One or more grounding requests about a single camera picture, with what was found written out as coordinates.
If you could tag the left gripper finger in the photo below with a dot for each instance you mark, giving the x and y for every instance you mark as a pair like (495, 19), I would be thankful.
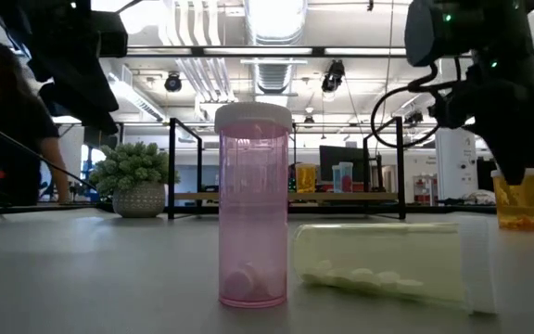
(81, 79)
(91, 116)

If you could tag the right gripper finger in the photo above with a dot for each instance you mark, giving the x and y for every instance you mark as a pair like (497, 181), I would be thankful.
(519, 162)

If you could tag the large orange medicine bottle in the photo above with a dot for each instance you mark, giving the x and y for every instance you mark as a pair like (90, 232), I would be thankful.
(305, 178)
(519, 209)

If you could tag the yellow-green medicine bottle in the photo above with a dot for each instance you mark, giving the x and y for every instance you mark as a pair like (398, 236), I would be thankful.
(378, 260)

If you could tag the bottle with red pills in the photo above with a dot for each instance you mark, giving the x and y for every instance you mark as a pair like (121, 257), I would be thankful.
(346, 178)

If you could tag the pink medicine bottle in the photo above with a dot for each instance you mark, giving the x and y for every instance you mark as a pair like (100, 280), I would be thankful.
(253, 209)

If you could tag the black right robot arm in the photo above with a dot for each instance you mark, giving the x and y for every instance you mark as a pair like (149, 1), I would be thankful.
(438, 32)

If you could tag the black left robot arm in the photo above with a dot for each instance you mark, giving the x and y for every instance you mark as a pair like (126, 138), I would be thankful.
(7, 18)

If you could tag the wooden shelf with black legs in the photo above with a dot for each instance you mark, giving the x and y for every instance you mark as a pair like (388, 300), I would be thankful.
(327, 196)

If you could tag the green potted plant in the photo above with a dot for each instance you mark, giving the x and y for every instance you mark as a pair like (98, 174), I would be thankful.
(132, 167)

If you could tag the black ceiling spotlight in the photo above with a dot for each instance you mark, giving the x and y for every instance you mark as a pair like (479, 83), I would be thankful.
(333, 76)
(173, 82)

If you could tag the person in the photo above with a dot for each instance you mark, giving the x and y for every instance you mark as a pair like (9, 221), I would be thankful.
(7, 120)

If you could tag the grey table mat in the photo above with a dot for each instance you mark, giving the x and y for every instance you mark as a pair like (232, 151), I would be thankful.
(109, 278)

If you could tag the black monitor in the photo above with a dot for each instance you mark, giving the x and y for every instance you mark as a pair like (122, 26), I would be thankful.
(329, 155)

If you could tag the black metal station frame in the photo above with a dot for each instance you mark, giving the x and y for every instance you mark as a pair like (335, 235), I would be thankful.
(434, 211)

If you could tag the silver ventilation duct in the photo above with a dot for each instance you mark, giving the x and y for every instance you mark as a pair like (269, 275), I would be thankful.
(274, 23)

